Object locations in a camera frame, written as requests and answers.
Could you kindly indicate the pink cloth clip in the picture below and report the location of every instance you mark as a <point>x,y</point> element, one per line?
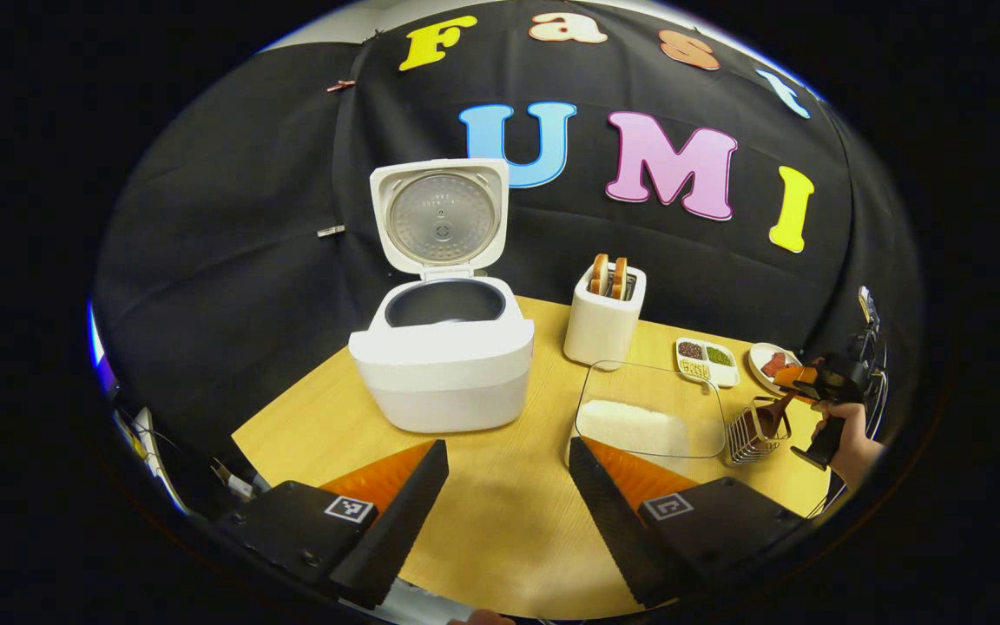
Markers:
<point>341,85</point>

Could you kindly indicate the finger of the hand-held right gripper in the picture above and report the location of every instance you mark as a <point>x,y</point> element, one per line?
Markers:
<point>793,376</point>
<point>808,397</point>

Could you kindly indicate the clear glass container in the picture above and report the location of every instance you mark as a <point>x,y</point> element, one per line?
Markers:
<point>648,382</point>

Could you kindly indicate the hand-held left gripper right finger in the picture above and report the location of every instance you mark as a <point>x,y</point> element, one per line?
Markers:
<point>608,512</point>

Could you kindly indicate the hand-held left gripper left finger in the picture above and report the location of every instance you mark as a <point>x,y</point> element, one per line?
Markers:
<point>396,521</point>

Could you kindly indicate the white cloth clip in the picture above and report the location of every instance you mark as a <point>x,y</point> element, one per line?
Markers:
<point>332,230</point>

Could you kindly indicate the red meat slice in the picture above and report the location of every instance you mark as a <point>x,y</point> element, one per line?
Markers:
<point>772,365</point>

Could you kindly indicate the white divided grain dish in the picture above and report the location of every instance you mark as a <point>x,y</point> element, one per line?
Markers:
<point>708,369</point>

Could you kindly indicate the black backdrop cloth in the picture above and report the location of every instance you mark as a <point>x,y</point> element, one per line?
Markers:
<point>231,217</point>

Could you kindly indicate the white rice cooker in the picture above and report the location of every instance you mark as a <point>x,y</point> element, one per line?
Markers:
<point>448,382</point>

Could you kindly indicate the small white round plate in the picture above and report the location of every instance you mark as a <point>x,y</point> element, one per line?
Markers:
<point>759,360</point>

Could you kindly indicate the white toaster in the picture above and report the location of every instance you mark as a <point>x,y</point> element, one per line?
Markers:
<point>600,334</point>

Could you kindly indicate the toasted bread slice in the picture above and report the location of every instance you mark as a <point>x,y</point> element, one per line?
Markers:
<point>599,273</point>
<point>619,278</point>

